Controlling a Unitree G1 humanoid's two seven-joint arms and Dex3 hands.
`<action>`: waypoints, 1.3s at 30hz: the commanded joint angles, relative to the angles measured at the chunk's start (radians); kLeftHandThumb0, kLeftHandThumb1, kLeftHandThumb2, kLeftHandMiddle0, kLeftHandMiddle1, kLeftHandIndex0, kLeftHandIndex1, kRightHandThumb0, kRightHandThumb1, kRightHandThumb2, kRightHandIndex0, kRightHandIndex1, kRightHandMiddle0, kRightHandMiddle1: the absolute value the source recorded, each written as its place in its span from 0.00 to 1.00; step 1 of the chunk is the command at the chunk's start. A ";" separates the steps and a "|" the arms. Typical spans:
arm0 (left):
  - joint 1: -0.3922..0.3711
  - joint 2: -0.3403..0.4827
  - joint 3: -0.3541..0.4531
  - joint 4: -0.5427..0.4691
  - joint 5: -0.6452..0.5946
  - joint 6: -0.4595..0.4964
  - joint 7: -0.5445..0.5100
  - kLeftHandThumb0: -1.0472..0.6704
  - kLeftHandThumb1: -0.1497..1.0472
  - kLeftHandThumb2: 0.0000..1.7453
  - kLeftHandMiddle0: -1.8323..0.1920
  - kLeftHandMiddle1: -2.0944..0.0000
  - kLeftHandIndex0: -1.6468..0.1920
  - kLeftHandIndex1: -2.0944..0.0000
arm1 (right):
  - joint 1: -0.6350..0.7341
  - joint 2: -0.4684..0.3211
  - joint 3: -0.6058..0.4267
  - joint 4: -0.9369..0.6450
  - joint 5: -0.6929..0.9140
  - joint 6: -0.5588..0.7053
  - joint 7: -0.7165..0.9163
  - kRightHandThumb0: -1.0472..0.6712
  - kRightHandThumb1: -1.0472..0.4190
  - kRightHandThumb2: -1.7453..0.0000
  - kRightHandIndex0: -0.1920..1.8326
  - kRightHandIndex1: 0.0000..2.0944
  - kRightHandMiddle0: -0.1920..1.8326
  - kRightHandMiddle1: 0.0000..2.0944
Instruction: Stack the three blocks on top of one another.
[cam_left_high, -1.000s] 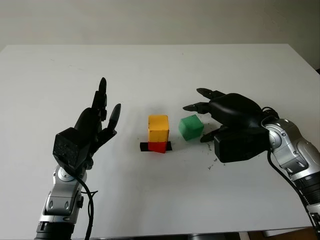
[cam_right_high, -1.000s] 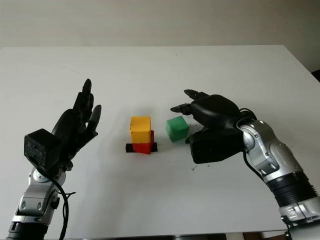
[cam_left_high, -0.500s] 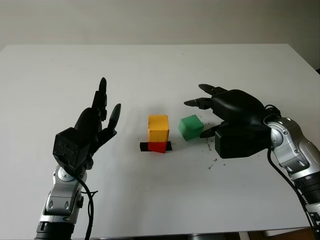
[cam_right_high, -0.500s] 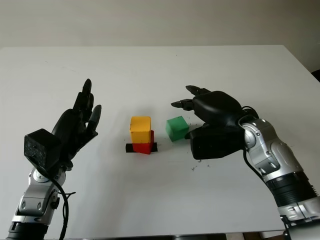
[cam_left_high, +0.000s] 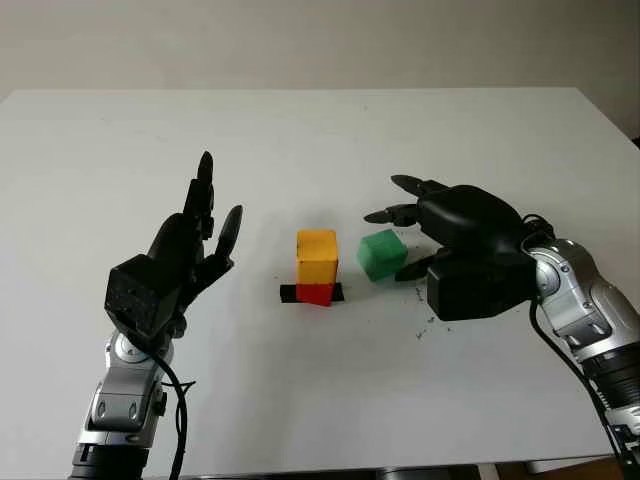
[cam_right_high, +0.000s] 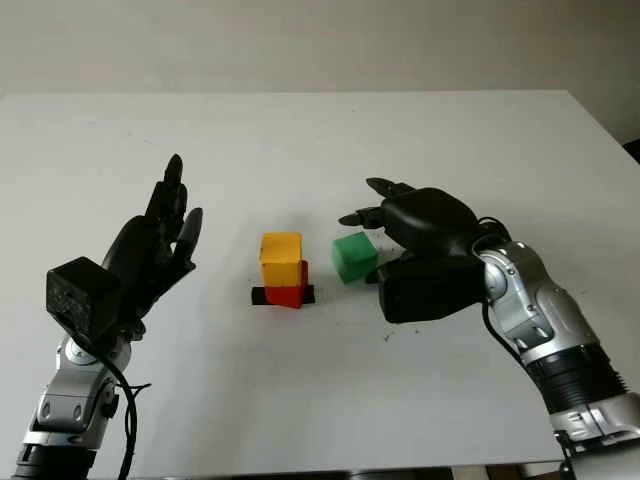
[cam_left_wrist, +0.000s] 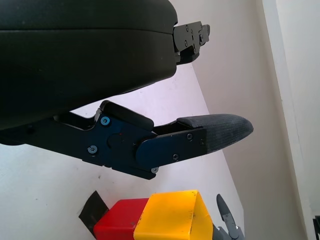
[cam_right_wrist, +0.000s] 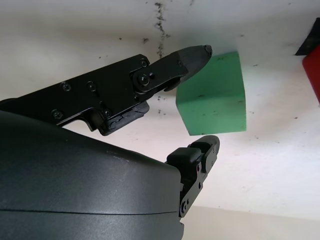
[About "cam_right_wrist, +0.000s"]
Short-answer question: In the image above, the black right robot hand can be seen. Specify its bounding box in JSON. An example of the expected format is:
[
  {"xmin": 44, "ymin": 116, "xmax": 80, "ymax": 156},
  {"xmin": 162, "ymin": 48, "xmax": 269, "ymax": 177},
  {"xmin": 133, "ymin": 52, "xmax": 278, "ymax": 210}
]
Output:
[{"xmin": 0, "ymin": 44, "xmax": 221, "ymax": 240}]

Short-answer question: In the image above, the green block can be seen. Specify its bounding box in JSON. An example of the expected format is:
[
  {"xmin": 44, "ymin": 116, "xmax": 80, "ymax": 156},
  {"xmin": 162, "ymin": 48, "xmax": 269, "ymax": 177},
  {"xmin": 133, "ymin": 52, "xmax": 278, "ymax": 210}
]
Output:
[{"xmin": 175, "ymin": 51, "xmax": 248, "ymax": 137}]

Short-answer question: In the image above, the red block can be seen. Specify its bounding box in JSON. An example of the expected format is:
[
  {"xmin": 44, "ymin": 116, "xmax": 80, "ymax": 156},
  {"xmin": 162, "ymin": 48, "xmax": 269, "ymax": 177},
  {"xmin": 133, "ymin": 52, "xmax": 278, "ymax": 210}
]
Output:
[{"xmin": 301, "ymin": 44, "xmax": 320, "ymax": 106}]

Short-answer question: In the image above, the black tape mark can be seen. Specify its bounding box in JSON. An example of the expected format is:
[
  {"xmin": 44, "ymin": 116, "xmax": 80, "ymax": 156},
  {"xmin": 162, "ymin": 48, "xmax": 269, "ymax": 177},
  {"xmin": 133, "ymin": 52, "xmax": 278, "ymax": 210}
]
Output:
[{"xmin": 294, "ymin": 17, "xmax": 320, "ymax": 56}]

